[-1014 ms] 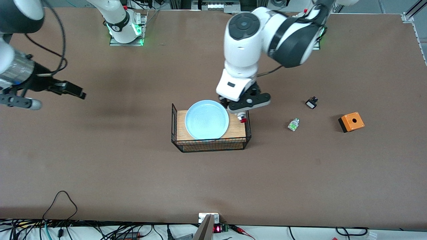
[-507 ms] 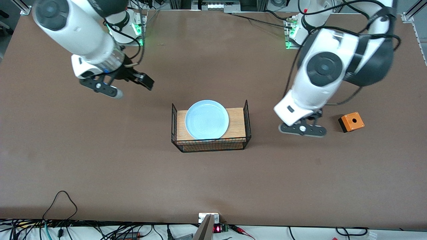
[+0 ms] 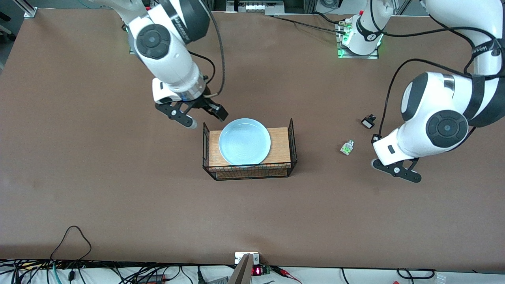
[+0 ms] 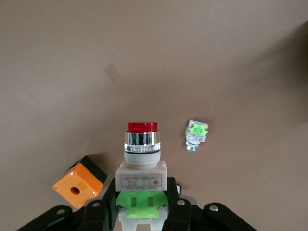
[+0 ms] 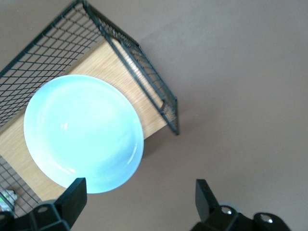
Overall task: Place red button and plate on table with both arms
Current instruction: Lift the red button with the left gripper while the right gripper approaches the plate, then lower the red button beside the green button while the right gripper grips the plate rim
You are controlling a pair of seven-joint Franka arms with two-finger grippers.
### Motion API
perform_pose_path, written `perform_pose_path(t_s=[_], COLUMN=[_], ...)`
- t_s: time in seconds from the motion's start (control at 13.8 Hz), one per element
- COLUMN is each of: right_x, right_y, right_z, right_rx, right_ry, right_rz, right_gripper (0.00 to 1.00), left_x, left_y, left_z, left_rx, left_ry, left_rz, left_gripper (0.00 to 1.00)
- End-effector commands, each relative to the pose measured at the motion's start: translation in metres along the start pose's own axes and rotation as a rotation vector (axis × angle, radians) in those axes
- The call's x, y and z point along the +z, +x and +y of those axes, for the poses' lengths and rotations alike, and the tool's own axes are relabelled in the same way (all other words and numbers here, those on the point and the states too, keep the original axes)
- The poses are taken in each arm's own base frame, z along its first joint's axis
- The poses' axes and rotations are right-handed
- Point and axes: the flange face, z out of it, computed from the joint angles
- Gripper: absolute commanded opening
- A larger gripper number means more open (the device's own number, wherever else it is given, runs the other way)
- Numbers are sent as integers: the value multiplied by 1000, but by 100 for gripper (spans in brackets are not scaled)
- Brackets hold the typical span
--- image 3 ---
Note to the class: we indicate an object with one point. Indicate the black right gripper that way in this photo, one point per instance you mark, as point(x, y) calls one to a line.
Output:
point(202, 103)

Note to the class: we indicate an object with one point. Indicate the light blue round plate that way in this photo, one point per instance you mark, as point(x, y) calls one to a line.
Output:
point(244, 142)

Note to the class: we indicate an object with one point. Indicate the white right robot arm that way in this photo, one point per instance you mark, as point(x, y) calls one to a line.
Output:
point(169, 59)

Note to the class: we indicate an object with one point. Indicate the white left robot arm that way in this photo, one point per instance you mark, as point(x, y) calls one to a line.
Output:
point(442, 102)

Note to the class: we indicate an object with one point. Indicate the wooden rack shelf board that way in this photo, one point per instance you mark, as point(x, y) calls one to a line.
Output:
point(281, 146)

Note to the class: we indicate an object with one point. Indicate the red digit display module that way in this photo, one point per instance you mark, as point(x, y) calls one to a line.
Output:
point(257, 271)

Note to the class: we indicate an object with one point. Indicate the green push button switch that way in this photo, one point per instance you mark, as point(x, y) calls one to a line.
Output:
point(347, 148)

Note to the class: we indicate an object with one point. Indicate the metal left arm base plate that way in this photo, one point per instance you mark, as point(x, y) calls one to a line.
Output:
point(344, 55)

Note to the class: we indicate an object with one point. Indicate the silver camera mount bracket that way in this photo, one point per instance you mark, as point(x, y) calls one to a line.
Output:
point(246, 257)

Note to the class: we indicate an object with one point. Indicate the aluminium frame corner profile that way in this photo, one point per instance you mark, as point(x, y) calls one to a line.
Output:
point(27, 10)

